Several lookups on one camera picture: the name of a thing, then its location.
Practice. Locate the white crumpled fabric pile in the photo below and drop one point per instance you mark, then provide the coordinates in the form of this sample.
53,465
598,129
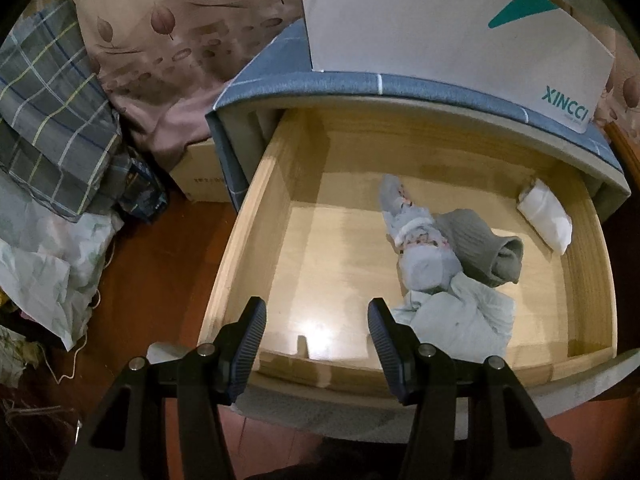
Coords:
45,270

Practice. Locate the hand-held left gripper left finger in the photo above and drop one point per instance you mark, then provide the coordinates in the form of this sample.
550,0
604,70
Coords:
247,350

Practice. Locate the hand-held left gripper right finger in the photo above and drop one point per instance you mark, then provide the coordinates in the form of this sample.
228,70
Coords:
385,355

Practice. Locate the leaf printed beige cloth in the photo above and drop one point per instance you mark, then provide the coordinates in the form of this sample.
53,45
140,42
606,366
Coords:
190,35

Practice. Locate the dark blue packet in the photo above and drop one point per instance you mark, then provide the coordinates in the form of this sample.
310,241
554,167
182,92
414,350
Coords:
142,195

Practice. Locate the pale green underwear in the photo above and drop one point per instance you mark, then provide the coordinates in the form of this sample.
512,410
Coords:
460,320

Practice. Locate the beige cardboard box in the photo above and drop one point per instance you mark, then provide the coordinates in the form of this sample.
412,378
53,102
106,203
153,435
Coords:
200,170

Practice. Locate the grey ribbed sock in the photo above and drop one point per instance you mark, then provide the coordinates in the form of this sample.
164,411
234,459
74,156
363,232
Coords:
475,245

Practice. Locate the white underwear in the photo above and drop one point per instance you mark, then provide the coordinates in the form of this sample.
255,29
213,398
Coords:
545,215

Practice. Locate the grey plaid cloth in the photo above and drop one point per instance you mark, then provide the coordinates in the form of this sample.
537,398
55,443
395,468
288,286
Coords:
50,110

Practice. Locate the pale floral underwear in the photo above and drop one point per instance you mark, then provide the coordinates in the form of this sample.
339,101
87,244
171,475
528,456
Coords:
420,265

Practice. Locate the wooden drawer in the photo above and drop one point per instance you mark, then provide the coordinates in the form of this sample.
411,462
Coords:
325,240

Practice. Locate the brown wooden furniture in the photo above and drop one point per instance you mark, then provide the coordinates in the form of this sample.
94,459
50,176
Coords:
627,160

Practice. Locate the white cardboard box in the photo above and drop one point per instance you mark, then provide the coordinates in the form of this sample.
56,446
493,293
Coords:
400,20

